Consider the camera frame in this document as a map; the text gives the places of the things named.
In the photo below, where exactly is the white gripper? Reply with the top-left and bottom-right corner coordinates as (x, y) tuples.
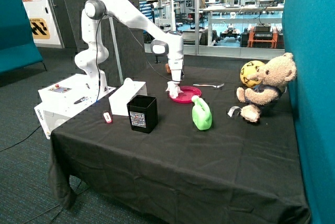
(170, 67), (184, 82)

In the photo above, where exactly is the white tissue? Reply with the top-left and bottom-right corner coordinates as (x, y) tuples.
(165, 81), (183, 98)

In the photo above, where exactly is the pink plastic plate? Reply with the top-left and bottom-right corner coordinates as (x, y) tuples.
(168, 86), (202, 104)

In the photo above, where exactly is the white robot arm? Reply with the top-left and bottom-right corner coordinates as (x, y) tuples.
(75, 0), (184, 91)

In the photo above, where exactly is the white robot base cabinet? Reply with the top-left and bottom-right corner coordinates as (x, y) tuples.
(34, 74), (115, 139)

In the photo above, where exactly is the small brown plush toy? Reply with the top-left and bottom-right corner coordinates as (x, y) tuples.
(165, 63), (171, 74)

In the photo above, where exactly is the silver fork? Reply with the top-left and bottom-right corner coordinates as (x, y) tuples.
(193, 83), (225, 89)

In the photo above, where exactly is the black square container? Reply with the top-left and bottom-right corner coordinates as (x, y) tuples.
(127, 95), (158, 133)

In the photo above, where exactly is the green plastic jug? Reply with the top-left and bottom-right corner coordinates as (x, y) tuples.
(192, 95), (213, 131)

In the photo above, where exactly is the white tissue box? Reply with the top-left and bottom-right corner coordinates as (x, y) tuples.
(109, 77), (147, 116)

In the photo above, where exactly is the white paper tag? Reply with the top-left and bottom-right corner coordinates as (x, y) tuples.
(227, 106), (241, 117)

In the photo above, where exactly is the yellow black ball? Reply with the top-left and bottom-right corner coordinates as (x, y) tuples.
(240, 60), (265, 88)

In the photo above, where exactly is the black tripod stand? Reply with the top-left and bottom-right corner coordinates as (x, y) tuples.
(145, 0), (162, 64)

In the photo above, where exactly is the red white small device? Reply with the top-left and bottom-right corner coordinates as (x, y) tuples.
(103, 111), (113, 124)

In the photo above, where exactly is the black tablecloth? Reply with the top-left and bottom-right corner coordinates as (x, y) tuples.
(48, 65), (311, 223)

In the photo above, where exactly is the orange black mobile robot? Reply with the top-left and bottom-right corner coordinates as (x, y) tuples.
(247, 24), (278, 49)

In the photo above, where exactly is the black marker pen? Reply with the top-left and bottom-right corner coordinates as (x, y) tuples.
(74, 97), (88, 104)

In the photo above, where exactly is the beige teddy bear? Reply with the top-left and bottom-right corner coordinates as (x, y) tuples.
(236, 52), (297, 122)

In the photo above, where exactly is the yellow black hazard sign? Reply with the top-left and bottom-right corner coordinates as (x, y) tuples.
(29, 18), (50, 40)

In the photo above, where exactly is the teal partition panel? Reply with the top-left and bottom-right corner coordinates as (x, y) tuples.
(282, 0), (334, 223)

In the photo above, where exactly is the teal sofa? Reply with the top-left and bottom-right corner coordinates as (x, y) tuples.
(0, 0), (43, 74)

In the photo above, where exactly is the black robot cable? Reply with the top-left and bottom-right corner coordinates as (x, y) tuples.
(0, 14), (173, 153)

